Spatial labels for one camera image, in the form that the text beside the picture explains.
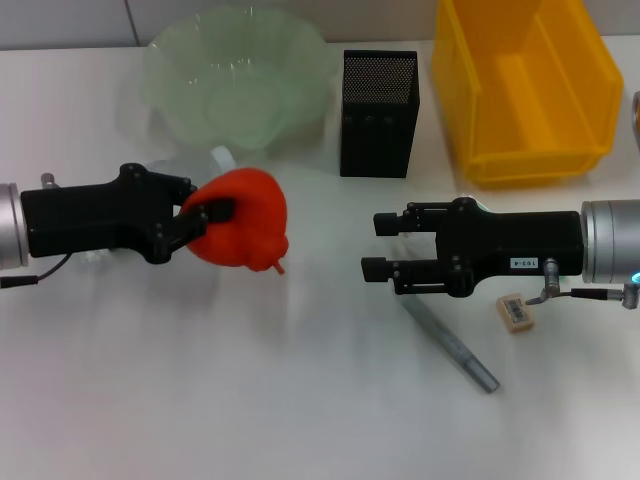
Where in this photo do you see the yellow plastic bin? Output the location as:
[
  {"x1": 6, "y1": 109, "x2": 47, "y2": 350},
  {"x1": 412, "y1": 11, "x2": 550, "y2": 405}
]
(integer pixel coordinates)
[{"x1": 431, "y1": 0, "x2": 625, "y2": 190}]

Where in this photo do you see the grey pen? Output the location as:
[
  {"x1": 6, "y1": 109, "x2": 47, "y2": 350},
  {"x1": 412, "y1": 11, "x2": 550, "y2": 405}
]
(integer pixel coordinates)
[{"x1": 399, "y1": 294, "x2": 502, "y2": 395}]

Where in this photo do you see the beige eraser with barcode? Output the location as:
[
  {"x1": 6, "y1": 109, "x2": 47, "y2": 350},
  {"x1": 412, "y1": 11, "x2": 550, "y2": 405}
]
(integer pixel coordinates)
[{"x1": 494, "y1": 294, "x2": 537, "y2": 334}]

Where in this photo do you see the clear green-label water bottle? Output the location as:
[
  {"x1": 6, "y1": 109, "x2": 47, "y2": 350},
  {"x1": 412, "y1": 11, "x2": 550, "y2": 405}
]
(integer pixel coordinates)
[{"x1": 79, "y1": 144, "x2": 237, "y2": 266}]

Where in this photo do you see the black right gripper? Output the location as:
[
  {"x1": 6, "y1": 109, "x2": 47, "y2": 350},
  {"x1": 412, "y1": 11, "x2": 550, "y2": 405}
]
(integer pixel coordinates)
[{"x1": 360, "y1": 197, "x2": 585, "y2": 299}]

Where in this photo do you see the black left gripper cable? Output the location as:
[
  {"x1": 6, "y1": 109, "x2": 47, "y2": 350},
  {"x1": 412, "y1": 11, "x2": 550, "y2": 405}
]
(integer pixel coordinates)
[{"x1": 0, "y1": 252, "x2": 71, "y2": 290}]

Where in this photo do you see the black mesh pen holder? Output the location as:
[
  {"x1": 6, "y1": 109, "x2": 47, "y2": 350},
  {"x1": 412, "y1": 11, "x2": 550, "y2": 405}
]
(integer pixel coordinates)
[{"x1": 339, "y1": 48, "x2": 420, "y2": 179}]

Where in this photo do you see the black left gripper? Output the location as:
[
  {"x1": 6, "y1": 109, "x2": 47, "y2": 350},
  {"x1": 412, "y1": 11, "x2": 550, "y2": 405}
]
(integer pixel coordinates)
[{"x1": 20, "y1": 162, "x2": 236, "y2": 265}]

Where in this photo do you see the green glass fruit plate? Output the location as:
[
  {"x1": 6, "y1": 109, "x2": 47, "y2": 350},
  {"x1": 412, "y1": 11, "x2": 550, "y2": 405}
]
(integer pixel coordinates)
[{"x1": 142, "y1": 9, "x2": 339, "y2": 157}]

